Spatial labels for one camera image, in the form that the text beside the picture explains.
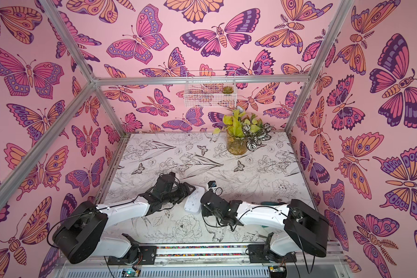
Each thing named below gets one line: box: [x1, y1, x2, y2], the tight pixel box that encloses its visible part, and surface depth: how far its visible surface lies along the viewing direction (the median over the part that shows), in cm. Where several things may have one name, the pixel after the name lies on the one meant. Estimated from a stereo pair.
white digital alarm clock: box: [184, 185, 206, 214], surface depth 86 cm
